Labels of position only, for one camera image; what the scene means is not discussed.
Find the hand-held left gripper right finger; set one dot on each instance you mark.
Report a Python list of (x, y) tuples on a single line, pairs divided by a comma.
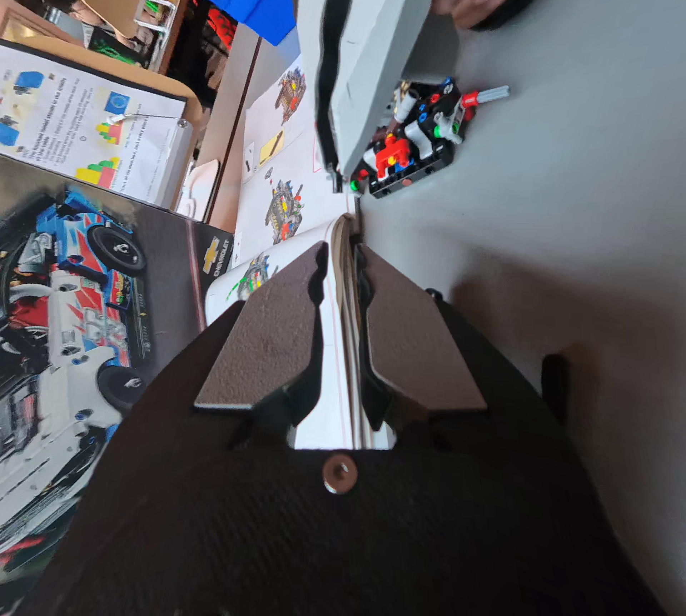
[(412, 348)]

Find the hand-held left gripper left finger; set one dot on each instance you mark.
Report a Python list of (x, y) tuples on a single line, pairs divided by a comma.
[(268, 348)]

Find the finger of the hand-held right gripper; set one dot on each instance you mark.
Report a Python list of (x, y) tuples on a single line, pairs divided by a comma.
[(312, 10), (386, 48)]

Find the partly built lego assembly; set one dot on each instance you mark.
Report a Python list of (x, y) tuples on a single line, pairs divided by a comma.
[(418, 144)]

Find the black lego connector piece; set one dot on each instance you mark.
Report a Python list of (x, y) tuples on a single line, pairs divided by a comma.
[(434, 294)]

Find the lego instruction booklet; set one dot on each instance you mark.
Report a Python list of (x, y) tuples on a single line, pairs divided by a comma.
[(278, 182)]

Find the lego box with car picture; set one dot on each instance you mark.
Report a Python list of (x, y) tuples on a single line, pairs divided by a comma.
[(80, 305)]

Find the light wooden board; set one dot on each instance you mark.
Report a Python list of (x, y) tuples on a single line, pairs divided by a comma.
[(182, 91)]

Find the laminated instruction sheet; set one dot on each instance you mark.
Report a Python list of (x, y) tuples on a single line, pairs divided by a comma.
[(80, 112)]

